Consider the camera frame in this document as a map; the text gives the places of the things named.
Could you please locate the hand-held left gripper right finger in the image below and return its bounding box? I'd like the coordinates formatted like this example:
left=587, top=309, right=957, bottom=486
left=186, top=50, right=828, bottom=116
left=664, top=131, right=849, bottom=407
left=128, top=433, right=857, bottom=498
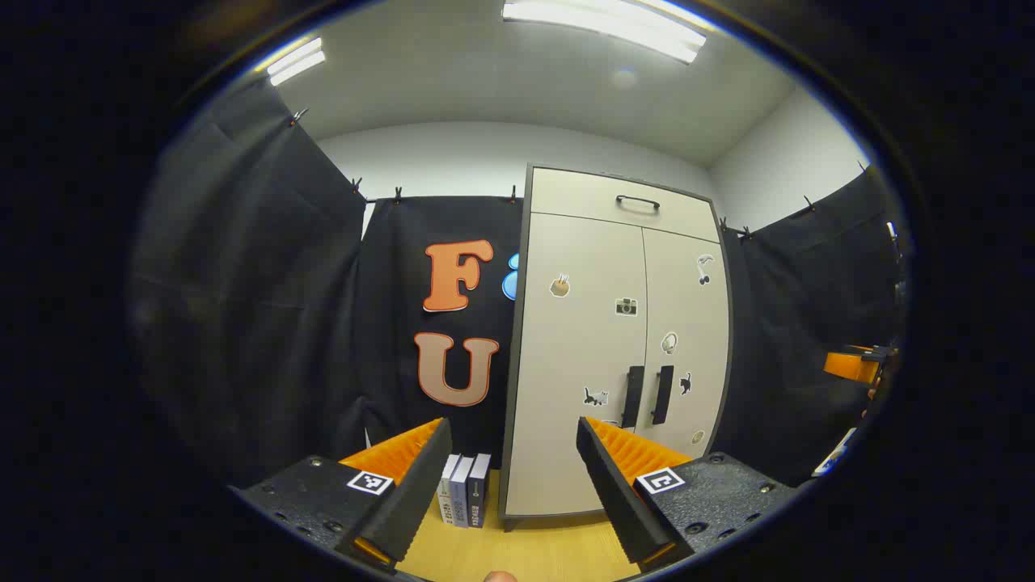
left=576, top=416, right=801, bottom=571

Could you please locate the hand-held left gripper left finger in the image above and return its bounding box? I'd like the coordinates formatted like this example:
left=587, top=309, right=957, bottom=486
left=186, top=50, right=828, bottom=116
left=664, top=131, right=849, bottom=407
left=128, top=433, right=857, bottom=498
left=229, top=417, right=454, bottom=575

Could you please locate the beige double-door shoe cabinet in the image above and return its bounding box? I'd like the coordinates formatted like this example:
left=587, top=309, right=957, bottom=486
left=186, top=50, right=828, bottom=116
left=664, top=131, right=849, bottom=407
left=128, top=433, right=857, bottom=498
left=497, top=164, right=735, bottom=532

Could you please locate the beige shoe cabinet door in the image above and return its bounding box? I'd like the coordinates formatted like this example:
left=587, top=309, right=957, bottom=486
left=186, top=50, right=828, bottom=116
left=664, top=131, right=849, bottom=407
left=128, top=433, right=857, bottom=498
left=505, top=212, right=648, bottom=518
left=635, top=228, right=731, bottom=462

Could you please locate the grey book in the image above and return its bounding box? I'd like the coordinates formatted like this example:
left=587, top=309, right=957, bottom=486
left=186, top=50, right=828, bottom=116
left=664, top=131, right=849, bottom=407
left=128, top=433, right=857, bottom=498
left=450, top=455, right=475, bottom=529

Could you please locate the dark navy book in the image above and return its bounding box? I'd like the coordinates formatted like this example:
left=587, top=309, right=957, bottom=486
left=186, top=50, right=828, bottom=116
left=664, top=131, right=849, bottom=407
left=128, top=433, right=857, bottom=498
left=467, top=453, right=492, bottom=529

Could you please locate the black backdrop cloth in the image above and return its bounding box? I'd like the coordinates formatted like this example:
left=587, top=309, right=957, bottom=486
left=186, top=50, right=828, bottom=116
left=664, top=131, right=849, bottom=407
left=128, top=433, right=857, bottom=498
left=129, top=77, right=910, bottom=486

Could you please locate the row of black cloth clips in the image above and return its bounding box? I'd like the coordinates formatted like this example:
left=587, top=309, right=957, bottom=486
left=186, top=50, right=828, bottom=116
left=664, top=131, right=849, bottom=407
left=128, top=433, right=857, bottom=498
left=289, top=108, right=870, bottom=242

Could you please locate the long ceiling light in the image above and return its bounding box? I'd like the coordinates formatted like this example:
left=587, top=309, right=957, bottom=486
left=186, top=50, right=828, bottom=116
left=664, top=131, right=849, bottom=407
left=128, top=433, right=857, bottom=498
left=501, top=0, right=708, bottom=64

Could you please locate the small ceiling light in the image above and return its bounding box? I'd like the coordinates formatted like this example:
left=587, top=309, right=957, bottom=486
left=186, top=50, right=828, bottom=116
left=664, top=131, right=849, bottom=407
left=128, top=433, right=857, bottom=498
left=267, top=38, right=327, bottom=86

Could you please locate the beige cabinet drawer black handle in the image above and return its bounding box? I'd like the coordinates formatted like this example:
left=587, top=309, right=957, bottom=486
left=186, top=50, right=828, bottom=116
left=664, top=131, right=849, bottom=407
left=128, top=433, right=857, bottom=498
left=530, top=167, right=722, bottom=243

